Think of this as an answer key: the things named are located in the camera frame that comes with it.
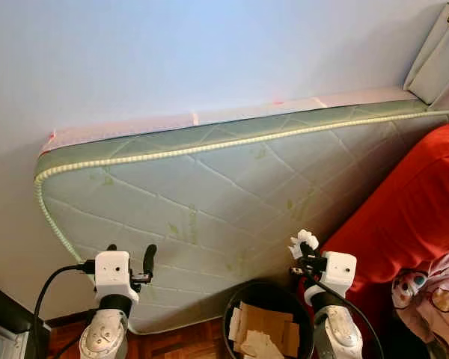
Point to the white paper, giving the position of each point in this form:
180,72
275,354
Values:
307,238

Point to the pink cartoon print quilt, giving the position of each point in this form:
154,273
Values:
434,299

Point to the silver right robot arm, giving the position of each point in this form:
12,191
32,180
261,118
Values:
340,333

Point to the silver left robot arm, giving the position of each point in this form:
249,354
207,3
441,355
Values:
105,336

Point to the black round waste bin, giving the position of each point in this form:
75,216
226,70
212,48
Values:
284,293

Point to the brown cardboard piece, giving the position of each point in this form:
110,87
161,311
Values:
269,321

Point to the pale green quilted mattress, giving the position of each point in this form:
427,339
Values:
209,202

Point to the beige crumpled paper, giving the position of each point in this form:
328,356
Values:
262,345

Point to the dark wooden cabinet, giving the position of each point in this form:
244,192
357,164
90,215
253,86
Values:
4,314

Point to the grey cushion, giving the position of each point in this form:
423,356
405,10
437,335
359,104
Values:
438,60

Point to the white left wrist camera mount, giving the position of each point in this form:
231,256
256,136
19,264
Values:
114,277

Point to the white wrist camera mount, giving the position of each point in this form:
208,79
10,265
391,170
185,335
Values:
338,271
114,277

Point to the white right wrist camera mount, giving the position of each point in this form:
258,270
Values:
338,271

